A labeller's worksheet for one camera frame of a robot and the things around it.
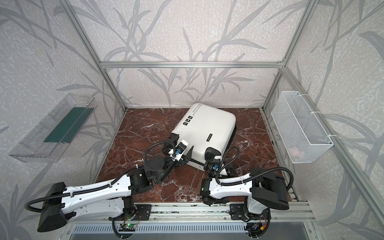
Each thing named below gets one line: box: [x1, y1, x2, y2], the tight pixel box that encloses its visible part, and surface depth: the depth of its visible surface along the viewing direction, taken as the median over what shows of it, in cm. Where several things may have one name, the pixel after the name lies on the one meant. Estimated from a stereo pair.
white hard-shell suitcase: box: [171, 103, 237, 171], surface depth 86 cm
